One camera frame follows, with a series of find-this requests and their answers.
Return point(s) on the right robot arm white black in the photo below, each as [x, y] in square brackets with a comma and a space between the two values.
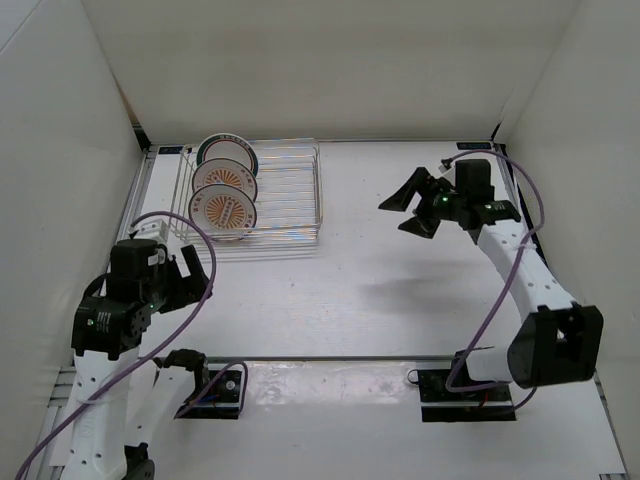
[558, 339]

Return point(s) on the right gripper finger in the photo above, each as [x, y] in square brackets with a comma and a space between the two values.
[422, 227]
[401, 199]

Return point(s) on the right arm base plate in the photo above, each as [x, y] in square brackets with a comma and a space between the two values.
[438, 405]

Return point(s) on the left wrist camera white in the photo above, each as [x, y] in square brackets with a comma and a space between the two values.
[156, 230]

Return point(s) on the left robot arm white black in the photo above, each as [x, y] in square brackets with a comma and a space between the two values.
[124, 398]

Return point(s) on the green rimmed back plate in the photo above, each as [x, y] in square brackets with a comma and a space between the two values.
[229, 146]

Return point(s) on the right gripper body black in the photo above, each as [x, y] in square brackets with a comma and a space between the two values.
[436, 203]

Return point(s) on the wire dish rack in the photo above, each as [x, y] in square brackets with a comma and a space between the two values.
[289, 201]

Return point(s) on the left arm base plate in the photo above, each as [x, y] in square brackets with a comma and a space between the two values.
[220, 395]

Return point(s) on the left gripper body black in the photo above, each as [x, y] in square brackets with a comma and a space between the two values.
[180, 290]

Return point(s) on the orange sunburst plate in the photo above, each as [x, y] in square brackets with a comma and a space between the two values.
[224, 212]
[228, 172]

